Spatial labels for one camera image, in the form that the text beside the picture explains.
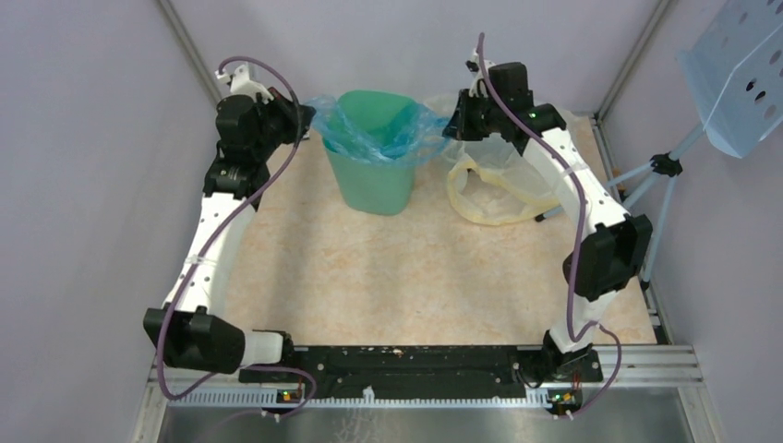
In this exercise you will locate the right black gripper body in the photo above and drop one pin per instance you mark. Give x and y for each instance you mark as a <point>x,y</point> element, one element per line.
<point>477,117</point>

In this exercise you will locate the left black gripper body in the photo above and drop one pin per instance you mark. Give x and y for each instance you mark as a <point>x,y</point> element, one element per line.
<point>278,122</point>

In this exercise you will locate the blue plastic trash bag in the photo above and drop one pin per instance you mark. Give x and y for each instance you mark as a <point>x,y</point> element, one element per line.
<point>379,128</point>

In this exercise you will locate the clear yellow plastic bag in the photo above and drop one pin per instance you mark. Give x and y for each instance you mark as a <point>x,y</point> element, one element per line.
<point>489,183</point>

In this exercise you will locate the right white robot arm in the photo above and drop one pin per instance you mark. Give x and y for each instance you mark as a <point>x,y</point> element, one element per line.
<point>610,243</point>

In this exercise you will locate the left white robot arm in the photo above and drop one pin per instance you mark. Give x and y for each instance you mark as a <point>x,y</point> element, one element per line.
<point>189,326</point>

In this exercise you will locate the light blue tripod stand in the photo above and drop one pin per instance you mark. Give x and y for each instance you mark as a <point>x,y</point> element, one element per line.
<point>663,165</point>

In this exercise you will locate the perforated light blue panel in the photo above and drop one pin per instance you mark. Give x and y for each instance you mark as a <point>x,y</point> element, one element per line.
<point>734,74</point>

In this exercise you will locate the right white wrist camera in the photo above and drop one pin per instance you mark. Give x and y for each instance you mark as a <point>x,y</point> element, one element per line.
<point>477,88</point>

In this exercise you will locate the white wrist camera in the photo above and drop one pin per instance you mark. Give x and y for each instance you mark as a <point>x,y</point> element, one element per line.
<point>477,88</point>
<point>241,82</point>

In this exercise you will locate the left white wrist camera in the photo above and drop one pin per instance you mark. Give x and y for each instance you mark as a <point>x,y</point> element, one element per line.
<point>241,82</point>

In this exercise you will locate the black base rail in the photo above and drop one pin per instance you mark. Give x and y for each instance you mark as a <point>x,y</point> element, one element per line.
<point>453,373</point>

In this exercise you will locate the white toothed cable strip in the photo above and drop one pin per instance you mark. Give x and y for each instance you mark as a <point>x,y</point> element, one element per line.
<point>271,398</point>

